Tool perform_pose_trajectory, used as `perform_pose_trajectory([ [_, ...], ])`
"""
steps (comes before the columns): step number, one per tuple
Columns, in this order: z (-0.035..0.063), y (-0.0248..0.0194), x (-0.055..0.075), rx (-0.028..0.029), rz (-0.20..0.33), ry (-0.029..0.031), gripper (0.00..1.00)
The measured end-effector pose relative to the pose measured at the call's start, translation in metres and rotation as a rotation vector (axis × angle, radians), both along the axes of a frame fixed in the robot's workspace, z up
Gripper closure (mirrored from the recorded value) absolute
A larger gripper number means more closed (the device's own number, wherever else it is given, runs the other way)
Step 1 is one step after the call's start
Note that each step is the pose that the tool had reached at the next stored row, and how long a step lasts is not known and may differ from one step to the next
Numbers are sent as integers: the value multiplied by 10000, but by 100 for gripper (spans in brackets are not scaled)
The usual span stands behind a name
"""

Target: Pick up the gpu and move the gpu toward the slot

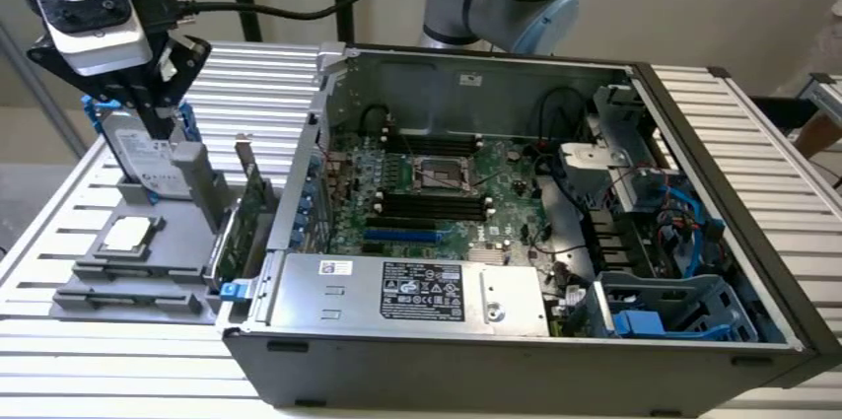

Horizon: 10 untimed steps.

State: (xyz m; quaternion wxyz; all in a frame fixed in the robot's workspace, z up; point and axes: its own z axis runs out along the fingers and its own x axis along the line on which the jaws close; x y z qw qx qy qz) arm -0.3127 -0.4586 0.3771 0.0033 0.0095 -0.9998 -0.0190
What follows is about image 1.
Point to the short black expansion slot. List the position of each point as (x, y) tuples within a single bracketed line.
[(375, 248)]

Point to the long black expansion slot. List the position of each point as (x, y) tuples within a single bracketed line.
[(401, 224)]

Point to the silver chipset heatsink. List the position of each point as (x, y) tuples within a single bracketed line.
[(489, 256)]

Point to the grey parts rack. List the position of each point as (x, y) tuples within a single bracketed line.
[(177, 251)]

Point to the grey-blue plastic disk bay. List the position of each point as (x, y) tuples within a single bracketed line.
[(664, 300)]

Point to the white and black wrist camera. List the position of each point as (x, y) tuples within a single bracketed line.
[(98, 44)]

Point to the black RAM slot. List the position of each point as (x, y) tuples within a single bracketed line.
[(431, 146), (433, 203), (431, 134), (433, 196), (431, 140), (433, 209), (433, 216)]

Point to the black open PC case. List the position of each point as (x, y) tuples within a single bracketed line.
[(499, 370)]

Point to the silver CPU chip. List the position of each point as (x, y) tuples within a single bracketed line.
[(134, 232)]

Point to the metal drive cage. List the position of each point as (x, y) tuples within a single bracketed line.
[(611, 143)]

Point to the hard disk with blue carrier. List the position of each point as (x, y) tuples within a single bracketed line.
[(141, 153)]

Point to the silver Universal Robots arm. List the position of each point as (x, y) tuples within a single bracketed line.
[(487, 0)]

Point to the silver power supply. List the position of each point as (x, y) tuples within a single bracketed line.
[(355, 300)]

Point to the green graphics card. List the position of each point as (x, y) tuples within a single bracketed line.
[(247, 227)]

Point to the blue case latch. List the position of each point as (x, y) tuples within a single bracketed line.
[(235, 291)]

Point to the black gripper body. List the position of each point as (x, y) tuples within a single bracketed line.
[(180, 64)]

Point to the CPU socket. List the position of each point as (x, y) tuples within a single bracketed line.
[(443, 173)]

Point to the blue expansion slot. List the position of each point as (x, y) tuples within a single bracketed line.
[(401, 235)]

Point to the RAM stick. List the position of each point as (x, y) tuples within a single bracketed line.
[(130, 299), (130, 271)]

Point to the green motherboard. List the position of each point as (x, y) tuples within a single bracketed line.
[(505, 162)]

